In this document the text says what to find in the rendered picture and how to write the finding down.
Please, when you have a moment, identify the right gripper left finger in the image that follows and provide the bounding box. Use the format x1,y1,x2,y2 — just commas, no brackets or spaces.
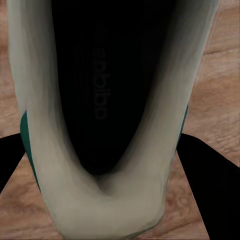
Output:
0,133,26,193

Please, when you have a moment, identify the gym shoe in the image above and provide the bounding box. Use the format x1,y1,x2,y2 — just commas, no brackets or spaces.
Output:
6,0,220,240

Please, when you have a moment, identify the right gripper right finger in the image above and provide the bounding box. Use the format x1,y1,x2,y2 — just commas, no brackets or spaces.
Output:
176,133,240,240

